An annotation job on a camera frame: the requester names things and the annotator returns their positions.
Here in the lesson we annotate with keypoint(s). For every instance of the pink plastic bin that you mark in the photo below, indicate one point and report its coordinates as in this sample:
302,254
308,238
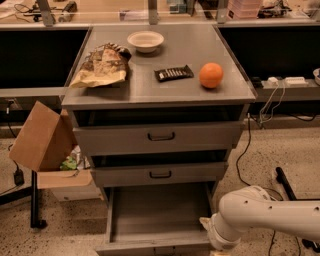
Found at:
243,9

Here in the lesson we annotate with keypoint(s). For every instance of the white power strip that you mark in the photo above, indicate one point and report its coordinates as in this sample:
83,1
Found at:
291,82

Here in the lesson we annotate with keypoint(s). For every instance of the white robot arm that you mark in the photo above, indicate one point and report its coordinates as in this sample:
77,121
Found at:
252,207

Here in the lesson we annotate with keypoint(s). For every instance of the grey middle drawer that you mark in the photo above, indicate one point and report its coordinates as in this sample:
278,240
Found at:
158,174

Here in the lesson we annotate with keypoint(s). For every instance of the open cardboard box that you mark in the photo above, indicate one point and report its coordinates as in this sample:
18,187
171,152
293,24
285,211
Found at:
43,143

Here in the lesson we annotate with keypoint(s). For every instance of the black table leg right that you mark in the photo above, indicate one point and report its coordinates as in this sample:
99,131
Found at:
282,179

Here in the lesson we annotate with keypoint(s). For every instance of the black table leg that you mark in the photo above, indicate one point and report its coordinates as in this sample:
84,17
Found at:
35,221
282,179

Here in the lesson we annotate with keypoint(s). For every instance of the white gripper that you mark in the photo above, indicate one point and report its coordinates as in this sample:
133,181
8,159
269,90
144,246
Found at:
217,234

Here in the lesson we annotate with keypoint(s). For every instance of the crumpled brown chip bag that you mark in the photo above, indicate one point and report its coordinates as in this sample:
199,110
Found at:
105,65

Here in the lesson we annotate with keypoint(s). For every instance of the grey metal drawer cabinet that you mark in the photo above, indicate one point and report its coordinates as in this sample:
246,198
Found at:
142,100

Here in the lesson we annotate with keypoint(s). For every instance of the grey top drawer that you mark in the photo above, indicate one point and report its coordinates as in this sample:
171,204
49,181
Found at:
158,138

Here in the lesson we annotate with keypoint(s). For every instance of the grey drawer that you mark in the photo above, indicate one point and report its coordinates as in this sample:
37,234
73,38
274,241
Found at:
158,138
158,174
157,220

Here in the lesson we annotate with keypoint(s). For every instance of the small black plug adapter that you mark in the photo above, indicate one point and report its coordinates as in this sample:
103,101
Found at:
18,177

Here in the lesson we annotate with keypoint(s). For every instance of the white paper bowl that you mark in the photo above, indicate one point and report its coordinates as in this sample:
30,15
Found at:
145,41

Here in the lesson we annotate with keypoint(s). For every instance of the orange fruit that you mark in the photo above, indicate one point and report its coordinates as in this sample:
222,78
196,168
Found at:
211,75

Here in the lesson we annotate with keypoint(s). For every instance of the black table leg left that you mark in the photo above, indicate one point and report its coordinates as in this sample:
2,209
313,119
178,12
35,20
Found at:
35,221

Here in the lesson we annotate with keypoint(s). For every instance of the dark snack bar wrapper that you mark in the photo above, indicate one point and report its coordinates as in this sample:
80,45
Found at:
175,73

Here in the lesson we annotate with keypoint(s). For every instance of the green crumpled wrapper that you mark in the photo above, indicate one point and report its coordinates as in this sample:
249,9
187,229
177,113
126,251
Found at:
68,164

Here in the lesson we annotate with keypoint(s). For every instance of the grey bottom drawer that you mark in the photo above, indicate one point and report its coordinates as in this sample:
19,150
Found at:
157,220

